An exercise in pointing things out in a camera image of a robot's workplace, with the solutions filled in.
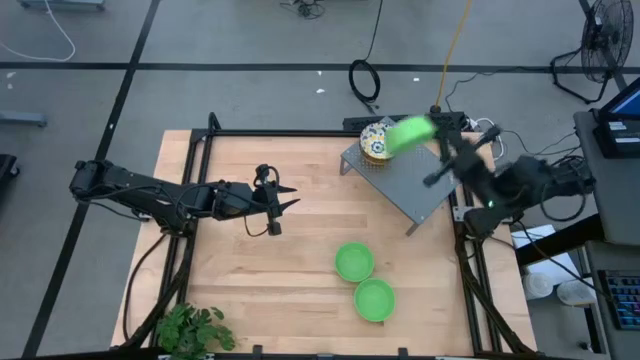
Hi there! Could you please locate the black aluminium frame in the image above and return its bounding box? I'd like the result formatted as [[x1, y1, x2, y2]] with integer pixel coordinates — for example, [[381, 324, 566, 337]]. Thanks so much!
[[119, 112, 539, 360]]

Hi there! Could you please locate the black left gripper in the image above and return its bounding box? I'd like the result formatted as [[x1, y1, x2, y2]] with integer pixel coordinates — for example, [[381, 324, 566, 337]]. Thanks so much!
[[252, 163, 301, 237]]

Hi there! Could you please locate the backlit black keyboard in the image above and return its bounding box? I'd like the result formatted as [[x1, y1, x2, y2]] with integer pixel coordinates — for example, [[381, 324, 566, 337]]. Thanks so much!
[[597, 269, 640, 331]]

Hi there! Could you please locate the green plastic mini bowl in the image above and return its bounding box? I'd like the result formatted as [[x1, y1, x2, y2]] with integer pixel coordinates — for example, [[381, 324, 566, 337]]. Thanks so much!
[[384, 114, 436, 155], [334, 241, 376, 283], [353, 277, 397, 323]]

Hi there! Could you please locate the orange cable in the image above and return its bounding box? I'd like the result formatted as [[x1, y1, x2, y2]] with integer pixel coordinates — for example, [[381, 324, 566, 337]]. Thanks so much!
[[430, 0, 474, 114]]

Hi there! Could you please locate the black box with white labels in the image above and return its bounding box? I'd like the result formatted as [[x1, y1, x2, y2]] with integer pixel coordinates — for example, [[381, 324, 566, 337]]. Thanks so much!
[[592, 112, 640, 160]]

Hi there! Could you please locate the coiled black cable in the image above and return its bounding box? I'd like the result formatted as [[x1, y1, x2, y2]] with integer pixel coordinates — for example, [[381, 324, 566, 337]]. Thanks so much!
[[348, 0, 385, 116]]

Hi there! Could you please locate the black perforated box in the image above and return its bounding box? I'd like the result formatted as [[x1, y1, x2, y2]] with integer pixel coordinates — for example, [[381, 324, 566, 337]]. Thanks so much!
[[342, 112, 466, 134]]

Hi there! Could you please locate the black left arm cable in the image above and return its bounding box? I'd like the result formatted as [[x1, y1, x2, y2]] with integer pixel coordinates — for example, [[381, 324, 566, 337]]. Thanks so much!
[[242, 163, 281, 239]]

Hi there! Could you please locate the white plastic container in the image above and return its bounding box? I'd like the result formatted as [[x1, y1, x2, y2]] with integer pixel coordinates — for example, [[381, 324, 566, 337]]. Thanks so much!
[[556, 279, 597, 307], [522, 272, 554, 301]]

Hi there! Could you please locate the grey perforated metal stand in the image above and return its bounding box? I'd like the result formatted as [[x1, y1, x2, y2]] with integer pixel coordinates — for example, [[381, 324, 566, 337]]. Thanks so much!
[[339, 115, 465, 236]]

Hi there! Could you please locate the black cable tangle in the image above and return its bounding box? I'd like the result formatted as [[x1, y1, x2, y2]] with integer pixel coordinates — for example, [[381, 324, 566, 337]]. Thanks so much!
[[278, 0, 327, 21]]

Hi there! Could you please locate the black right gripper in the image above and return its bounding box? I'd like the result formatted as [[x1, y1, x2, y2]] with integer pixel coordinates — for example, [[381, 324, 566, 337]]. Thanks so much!
[[423, 123, 503, 187]]

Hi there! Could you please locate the computer monitor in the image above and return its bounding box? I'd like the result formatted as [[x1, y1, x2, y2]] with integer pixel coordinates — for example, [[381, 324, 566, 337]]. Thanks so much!
[[598, 75, 640, 121]]

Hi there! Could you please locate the thick black hanging cable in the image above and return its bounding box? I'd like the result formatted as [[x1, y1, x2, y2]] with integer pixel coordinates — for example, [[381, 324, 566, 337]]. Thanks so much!
[[121, 232, 169, 347]]

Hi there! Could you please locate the grey table foot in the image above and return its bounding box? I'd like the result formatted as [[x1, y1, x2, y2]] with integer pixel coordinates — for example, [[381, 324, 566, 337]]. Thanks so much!
[[0, 110, 49, 128]]

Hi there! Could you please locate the thin black floor cable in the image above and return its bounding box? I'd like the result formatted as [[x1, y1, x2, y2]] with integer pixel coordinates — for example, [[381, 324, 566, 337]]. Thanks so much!
[[443, 64, 584, 166]]

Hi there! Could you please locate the black floor fan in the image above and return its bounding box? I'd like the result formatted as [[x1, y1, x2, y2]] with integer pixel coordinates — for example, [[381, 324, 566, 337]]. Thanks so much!
[[549, 0, 636, 105]]

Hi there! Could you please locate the white floor cable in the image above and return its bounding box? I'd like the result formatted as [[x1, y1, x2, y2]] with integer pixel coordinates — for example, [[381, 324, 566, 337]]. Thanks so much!
[[0, 0, 77, 64]]

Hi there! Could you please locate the grey keyboard desk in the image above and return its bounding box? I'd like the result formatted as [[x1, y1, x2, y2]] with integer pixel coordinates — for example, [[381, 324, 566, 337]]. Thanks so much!
[[583, 239, 640, 360]]

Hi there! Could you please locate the white paper sheet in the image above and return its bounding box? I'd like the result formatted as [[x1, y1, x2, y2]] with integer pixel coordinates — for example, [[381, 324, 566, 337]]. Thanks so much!
[[512, 223, 584, 282]]

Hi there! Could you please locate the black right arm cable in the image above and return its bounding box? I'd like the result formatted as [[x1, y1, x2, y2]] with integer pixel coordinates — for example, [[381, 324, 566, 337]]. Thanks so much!
[[538, 154, 597, 224]]

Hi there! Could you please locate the black desk beam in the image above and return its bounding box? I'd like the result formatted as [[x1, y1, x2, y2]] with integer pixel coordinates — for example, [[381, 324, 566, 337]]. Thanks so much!
[[514, 213, 606, 267]]

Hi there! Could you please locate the black chair base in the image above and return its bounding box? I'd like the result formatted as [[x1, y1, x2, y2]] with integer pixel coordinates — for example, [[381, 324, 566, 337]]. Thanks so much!
[[0, 153, 21, 201]]

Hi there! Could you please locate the green leafy plant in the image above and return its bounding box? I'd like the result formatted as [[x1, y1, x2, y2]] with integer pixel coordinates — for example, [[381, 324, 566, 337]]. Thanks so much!
[[157, 302, 237, 360]]

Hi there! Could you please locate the white looped cable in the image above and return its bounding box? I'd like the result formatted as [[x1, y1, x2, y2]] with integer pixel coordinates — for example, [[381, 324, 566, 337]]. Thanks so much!
[[468, 117, 506, 162]]

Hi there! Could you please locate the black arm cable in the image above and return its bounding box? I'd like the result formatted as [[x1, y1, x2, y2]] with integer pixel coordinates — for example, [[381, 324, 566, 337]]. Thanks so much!
[[538, 154, 597, 224], [242, 163, 281, 239]]

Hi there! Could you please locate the grey cart base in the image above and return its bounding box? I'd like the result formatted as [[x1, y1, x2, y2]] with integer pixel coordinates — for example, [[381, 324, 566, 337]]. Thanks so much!
[[17, 0, 107, 12]]

